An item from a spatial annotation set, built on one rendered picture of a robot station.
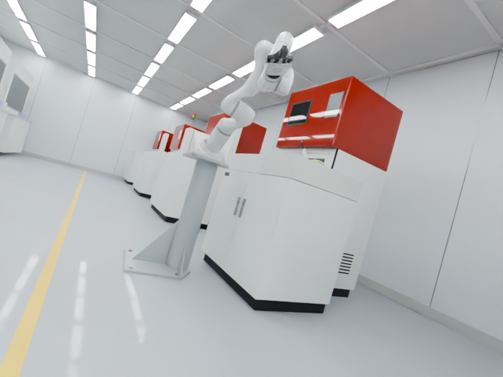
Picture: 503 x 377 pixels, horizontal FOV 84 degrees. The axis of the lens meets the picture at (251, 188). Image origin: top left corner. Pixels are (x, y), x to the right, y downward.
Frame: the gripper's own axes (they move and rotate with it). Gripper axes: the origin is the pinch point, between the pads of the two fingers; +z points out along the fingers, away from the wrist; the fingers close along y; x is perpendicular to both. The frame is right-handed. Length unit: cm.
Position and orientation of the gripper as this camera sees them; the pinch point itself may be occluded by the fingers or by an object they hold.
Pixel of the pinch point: (284, 51)
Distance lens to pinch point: 118.4
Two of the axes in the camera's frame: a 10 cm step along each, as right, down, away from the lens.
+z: 1.7, -0.4, -9.8
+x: -0.5, -10.0, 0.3
